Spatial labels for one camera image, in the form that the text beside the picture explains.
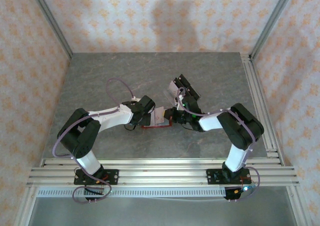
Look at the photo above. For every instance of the silver pink card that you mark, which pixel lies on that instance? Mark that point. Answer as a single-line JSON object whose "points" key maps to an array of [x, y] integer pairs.
{"points": [[158, 114], [172, 87]]}

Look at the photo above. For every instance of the red leather card holder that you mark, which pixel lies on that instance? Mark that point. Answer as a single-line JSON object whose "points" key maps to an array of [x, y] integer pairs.
{"points": [[160, 126]]}

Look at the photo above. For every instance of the clear acrylic card stand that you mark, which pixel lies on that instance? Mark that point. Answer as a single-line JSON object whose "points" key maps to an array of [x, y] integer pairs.
{"points": [[170, 97]]}

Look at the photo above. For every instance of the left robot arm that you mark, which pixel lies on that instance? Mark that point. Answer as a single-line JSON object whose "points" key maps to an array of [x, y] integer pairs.
{"points": [[112, 117]]}

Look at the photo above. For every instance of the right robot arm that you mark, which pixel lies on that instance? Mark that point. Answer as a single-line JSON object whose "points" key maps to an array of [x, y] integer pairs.
{"points": [[210, 122]]}

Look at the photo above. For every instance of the black card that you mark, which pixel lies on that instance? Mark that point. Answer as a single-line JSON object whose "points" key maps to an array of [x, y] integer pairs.
{"points": [[195, 92], [186, 81], [179, 82]]}

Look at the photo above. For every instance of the black controller board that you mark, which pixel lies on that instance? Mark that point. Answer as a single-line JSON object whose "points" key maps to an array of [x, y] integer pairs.
{"points": [[231, 194], [93, 191]]}

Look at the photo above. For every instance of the grey metal panel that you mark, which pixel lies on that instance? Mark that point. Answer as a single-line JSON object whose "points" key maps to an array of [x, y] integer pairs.
{"points": [[162, 212]]}

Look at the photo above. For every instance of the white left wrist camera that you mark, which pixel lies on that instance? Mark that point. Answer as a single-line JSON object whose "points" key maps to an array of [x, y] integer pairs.
{"points": [[135, 100]]}

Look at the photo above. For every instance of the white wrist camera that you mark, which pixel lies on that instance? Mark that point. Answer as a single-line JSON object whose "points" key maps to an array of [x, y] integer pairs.
{"points": [[135, 100], [178, 105]]}

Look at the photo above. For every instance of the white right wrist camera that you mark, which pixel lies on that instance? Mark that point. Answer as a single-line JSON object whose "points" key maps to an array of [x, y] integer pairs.
{"points": [[178, 105]]}

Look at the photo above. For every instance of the narrow aluminium base rail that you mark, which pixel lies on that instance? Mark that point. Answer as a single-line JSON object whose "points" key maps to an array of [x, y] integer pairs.
{"points": [[162, 162]]}

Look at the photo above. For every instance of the wide aluminium base rail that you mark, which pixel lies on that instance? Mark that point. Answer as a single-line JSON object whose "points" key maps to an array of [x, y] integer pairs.
{"points": [[162, 177]]}

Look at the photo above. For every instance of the aluminium corner post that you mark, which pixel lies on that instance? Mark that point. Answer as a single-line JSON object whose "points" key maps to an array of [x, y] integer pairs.
{"points": [[51, 18], [273, 18]]}

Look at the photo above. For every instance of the aluminium frame leg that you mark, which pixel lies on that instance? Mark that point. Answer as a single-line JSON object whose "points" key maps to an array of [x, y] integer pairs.
{"points": [[26, 208], [298, 208]]}

